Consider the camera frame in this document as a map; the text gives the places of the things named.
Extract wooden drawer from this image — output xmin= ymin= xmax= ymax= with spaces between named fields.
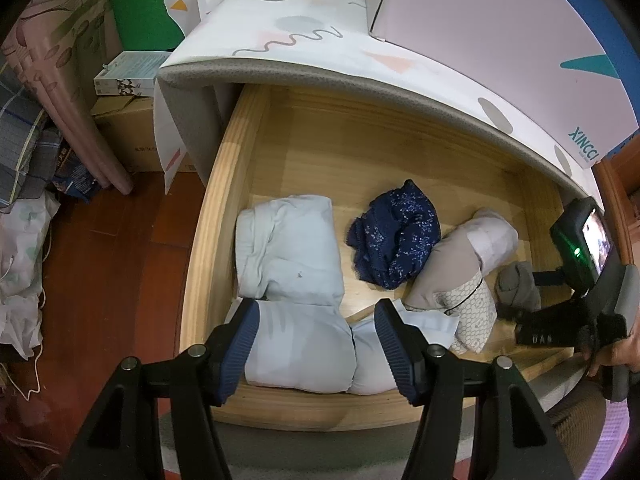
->
xmin=179 ymin=84 xmax=574 ymax=431

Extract person's right hand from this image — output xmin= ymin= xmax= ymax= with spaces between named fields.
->
xmin=582 ymin=318 xmax=640 ymax=377

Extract pale blue folded underwear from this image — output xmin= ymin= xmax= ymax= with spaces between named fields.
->
xmin=234 ymin=194 xmax=345 ymax=309

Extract brown wooden furniture frame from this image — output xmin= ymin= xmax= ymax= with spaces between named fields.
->
xmin=593 ymin=136 xmax=639 ymax=266

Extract pink leaf pattern curtain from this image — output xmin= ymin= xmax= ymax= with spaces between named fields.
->
xmin=1 ymin=0 xmax=132 ymax=194

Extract patterned white table cover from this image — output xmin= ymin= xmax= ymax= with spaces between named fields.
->
xmin=154 ymin=0 xmax=600 ymax=197

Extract white patterned plastic bag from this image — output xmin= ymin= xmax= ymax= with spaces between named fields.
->
xmin=1 ymin=191 xmax=60 ymax=360

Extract beige honeycomb pattern underwear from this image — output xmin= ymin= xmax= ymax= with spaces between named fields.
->
xmin=404 ymin=229 xmax=497 ymax=353

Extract navy floral lace underwear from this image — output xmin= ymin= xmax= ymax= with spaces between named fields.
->
xmin=346 ymin=179 xmax=442 ymax=289

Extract camera with lit screen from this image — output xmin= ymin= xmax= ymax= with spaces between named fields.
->
xmin=550 ymin=197 xmax=620 ymax=292

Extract brown cardboard box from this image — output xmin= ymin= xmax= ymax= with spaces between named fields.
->
xmin=89 ymin=95 xmax=199 ymax=175

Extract small white teal boxes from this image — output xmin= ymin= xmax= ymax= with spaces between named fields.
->
xmin=93 ymin=51 xmax=170 ymax=98

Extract white folded underwear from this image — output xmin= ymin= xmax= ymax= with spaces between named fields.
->
xmin=463 ymin=208 xmax=518 ymax=276

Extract pale blue underwear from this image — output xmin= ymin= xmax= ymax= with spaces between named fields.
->
xmin=244 ymin=301 xmax=396 ymax=396
xmin=234 ymin=194 xmax=345 ymax=309

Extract grey ribbed underwear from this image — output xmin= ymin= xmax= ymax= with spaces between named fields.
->
xmin=496 ymin=261 xmax=541 ymax=320

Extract white XINCCI cardboard box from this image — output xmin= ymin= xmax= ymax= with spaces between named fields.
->
xmin=366 ymin=0 xmax=639 ymax=168

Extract stacked grey checked cloths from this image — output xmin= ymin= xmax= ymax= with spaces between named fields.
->
xmin=0 ymin=56 xmax=62 ymax=214

